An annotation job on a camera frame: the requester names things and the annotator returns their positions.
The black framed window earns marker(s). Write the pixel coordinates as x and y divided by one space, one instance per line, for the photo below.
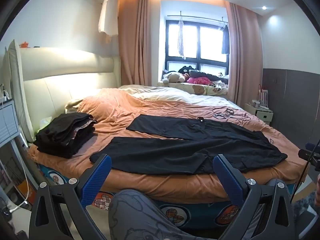
197 60

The white duvet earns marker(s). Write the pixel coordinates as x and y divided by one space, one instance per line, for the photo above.
162 96

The black plush toy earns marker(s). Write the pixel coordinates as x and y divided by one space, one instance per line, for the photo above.
186 69

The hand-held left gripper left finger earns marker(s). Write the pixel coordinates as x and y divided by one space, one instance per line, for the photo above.
96 180

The patterned hanging garment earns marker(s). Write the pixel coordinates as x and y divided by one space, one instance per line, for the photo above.
180 40

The white hanging garment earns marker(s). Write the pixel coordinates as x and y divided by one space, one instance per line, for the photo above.
107 17

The dark grey garment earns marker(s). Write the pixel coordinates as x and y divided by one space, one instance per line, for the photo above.
212 77

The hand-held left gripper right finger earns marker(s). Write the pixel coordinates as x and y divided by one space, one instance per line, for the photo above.
225 175

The white nightstand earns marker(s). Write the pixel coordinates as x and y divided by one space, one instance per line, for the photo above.
263 116

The pink garment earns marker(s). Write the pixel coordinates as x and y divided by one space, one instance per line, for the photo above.
198 80

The person's leg in grey pants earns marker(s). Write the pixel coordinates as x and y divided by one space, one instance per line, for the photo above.
140 217

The blue cartoon printed bed sheet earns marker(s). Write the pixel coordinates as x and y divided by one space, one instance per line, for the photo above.
200 211

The stack of folded black clothes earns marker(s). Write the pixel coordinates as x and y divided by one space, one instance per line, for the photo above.
62 135

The cream pillow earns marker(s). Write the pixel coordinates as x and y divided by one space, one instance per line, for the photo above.
73 103

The cream padded headboard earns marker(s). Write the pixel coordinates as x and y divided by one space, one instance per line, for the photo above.
62 80

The bear print window seat cushion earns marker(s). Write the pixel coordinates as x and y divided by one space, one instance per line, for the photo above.
197 88

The black pants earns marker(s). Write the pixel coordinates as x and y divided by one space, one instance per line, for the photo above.
175 150

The black hanging garment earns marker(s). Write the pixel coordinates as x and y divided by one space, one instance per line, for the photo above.
225 40

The beige plush toy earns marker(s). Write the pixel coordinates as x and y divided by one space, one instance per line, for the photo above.
173 77

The pink curtain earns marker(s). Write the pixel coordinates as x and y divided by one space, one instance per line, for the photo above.
243 55
135 42

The small orange object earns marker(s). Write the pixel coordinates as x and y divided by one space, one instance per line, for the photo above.
25 45

